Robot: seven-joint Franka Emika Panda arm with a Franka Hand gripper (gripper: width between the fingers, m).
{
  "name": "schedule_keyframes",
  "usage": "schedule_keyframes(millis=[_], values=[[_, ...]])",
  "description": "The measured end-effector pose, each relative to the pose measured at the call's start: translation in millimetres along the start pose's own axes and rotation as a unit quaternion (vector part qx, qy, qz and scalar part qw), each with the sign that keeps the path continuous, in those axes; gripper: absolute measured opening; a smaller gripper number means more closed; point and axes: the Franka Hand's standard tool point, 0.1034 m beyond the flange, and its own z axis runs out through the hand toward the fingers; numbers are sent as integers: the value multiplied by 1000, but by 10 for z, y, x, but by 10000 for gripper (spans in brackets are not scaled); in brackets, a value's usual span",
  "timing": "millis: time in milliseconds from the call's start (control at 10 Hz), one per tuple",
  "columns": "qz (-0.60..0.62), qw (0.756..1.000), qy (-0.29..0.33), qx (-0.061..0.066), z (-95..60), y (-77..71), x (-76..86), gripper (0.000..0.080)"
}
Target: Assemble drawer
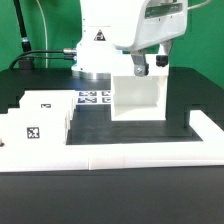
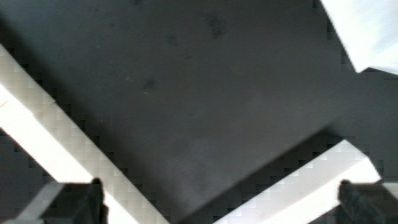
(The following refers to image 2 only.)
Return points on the white obstacle fence wall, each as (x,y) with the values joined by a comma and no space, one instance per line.
(292,203)

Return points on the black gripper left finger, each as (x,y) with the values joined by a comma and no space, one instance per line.
(67,204)

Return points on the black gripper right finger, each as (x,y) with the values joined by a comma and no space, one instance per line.
(369,201)

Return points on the white drawer cabinet box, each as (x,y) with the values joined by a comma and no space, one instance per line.
(365,21)

